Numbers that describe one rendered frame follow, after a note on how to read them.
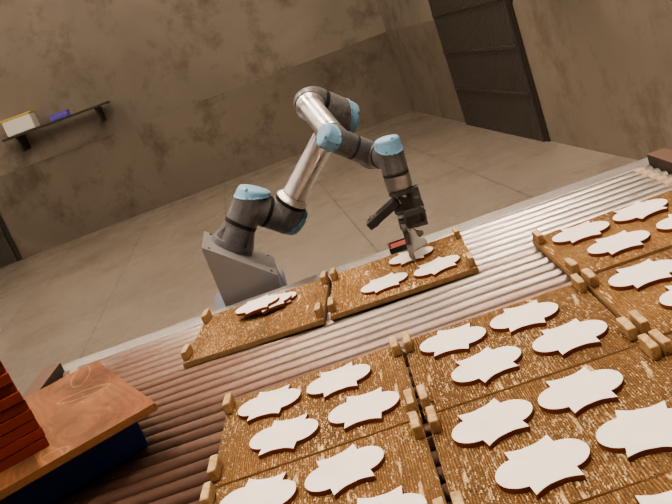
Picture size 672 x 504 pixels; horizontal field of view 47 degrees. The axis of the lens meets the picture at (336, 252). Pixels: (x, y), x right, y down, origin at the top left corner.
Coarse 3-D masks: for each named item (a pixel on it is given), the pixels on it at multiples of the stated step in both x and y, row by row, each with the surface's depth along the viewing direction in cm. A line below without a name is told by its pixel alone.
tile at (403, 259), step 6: (402, 252) 232; (414, 252) 228; (420, 252) 226; (426, 252) 224; (432, 252) 225; (396, 258) 229; (402, 258) 227; (408, 258) 225; (420, 258) 222; (390, 264) 227; (396, 264) 225; (402, 264) 222
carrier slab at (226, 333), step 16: (304, 288) 236; (320, 288) 231; (304, 304) 222; (224, 320) 234; (240, 320) 229; (256, 320) 224; (272, 320) 219; (288, 320) 214; (304, 320) 209; (320, 320) 206; (208, 336) 225; (224, 336) 220; (240, 336) 215; (256, 336) 211; (272, 336) 208; (208, 352) 212; (224, 352) 210
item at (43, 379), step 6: (48, 366) 249; (54, 366) 246; (60, 366) 248; (42, 372) 245; (48, 372) 242; (54, 372) 242; (60, 372) 246; (36, 378) 241; (42, 378) 239; (48, 378) 237; (54, 378) 241; (60, 378) 245; (36, 384) 235; (42, 384) 233; (48, 384) 236; (30, 390) 231; (36, 390) 229; (24, 396) 228
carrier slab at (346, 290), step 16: (448, 240) 231; (432, 256) 222; (464, 256) 213; (352, 272) 234; (368, 272) 229; (384, 272) 224; (400, 272) 219; (448, 272) 205; (464, 272) 202; (336, 288) 225; (352, 288) 220; (400, 288) 206; (416, 288) 203; (352, 304) 208; (368, 304) 205
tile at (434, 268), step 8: (448, 256) 214; (456, 256) 212; (424, 264) 215; (432, 264) 213; (440, 264) 210; (448, 264) 208; (456, 264) 206; (416, 272) 211; (424, 272) 209; (432, 272) 207; (440, 272) 206
